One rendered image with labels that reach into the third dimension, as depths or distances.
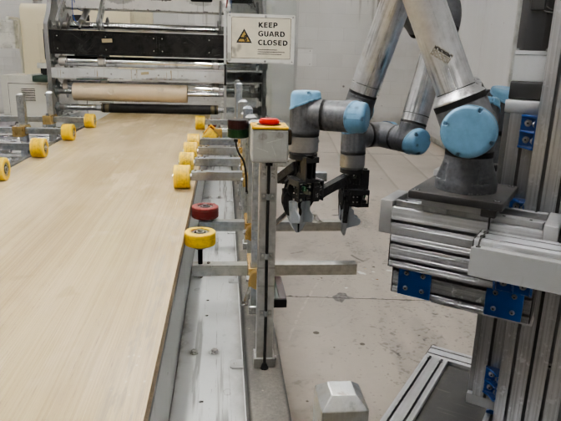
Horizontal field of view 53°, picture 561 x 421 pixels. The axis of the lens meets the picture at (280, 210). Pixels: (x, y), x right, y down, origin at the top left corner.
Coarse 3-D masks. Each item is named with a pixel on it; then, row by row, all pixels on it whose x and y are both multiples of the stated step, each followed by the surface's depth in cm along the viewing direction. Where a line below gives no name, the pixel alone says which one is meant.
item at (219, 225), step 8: (200, 224) 170; (208, 224) 170; (216, 224) 170; (224, 224) 170; (232, 224) 171; (240, 224) 171; (280, 224) 172; (288, 224) 172; (312, 224) 173; (320, 224) 173; (328, 224) 174; (336, 224) 174
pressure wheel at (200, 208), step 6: (198, 204) 171; (204, 204) 170; (210, 204) 172; (192, 210) 168; (198, 210) 167; (204, 210) 166; (210, 210) 167; (216, 210) 169; (192, 216) 169; (198, 216) 167; (204, 216) 167; (210, 216) 167; (216, 216) 169
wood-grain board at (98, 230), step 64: (128, 128) 333; (192, 128) 341; (0, 192) 180; (64, 192) 183; (128, 192) 185; (192, 192) 188; (0, 256) 126; (64, 256) 127; (128, 256) 128; (0, 320) 97; (64, 320) 98; (128, 320) 98; (0, 384) 79; (64, 384) 79; (128, 384) 80
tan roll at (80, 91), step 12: (84, 84) 398; (96, 84) 399; (108, 84) 400; (120, 84) 401; (132, 84) 402; (144, 84) 404; (156, 84) 405; (84, 96) 398; (96, 96) 399; (108, 96) 400; (120, 96) 400; (132, 96) 401; (144, 96) 402; (156, 96) 403; (168, 96) 403; (180, 96) 404; (192, 96) 410; (204, 96) 410; (216, 96) 411
